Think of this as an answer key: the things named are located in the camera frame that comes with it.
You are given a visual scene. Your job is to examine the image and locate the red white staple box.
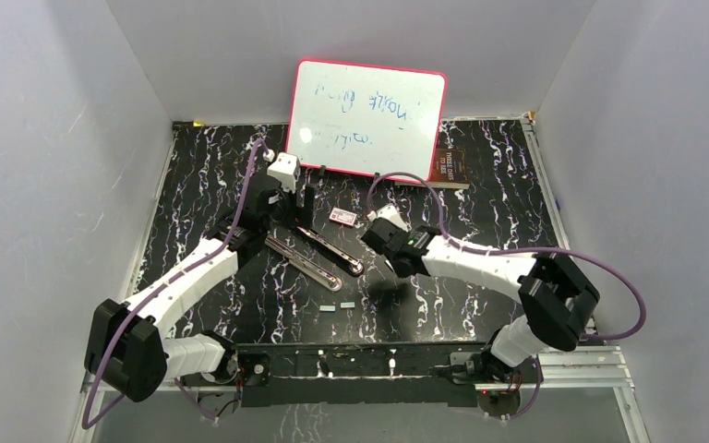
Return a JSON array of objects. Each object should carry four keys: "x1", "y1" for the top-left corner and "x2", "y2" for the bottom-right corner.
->
[{"x1": 329, "y1": 207, "x2": 357, "y2": 227}]

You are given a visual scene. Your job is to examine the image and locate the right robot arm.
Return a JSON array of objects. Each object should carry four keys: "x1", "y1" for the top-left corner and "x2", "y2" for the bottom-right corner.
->
[{"x1": 361, "y1": 218, "x2": 600, "y2": 384}]

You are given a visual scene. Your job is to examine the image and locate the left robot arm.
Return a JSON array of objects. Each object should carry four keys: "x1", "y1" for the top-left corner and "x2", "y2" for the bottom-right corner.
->
[{"x1": 84, "y1": 186, "x2": 316, "y2": 402}]

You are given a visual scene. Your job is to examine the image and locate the brown Three Days book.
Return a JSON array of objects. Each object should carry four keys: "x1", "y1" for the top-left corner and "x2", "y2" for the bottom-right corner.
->
[{"x1": 428, "y1": 148, "x2": 470, "y2": 189}]

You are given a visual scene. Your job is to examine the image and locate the pink framed whiteboard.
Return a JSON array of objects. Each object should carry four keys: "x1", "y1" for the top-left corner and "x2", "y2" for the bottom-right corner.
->
[{"x1": 285, "y1": 58, "x2": 447, "y2": 181}]

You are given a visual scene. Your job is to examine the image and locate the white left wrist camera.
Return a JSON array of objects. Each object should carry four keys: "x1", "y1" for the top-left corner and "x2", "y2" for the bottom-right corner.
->
[{"x1": 267, "y1": 152, "x2": 300, "y2": 193}]

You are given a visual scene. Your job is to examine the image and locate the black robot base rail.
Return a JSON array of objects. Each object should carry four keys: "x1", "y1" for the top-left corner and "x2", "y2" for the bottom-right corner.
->
[{"x1": 183, "y1": 342, "x2": 543, "y2": 414}]

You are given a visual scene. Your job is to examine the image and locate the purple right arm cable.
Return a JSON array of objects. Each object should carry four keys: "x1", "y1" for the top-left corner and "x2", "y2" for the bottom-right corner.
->
[{"x1": 365, "y1": 172, "x2": 648, "y2": 423}]

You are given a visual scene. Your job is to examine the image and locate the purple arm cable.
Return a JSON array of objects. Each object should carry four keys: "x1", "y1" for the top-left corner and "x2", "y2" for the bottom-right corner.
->
[
  {"x1": 365, "y1": 172, "x2": 648, "y2": 423},
  {"x1": 80, "y1": 137, "x2": 273, "y2": 429}
]

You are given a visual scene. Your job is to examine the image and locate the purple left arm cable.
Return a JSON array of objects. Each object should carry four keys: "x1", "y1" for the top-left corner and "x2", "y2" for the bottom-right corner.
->
[{"x1": 80, "y1": 137, "x2": 273, "y2": 429}]

